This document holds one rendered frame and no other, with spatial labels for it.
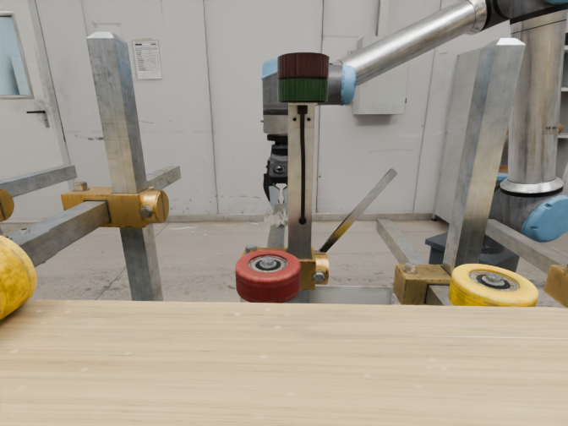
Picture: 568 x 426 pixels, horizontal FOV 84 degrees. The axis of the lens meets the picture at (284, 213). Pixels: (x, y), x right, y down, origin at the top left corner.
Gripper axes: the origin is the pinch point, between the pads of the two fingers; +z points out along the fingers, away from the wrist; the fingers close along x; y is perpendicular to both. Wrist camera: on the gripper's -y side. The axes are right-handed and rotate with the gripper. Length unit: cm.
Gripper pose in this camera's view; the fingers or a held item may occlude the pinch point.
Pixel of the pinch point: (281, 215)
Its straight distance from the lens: 81.0
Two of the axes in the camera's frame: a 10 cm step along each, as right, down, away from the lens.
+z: 0.0, 9.5, 3.1
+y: 0.3, -3.1, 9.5
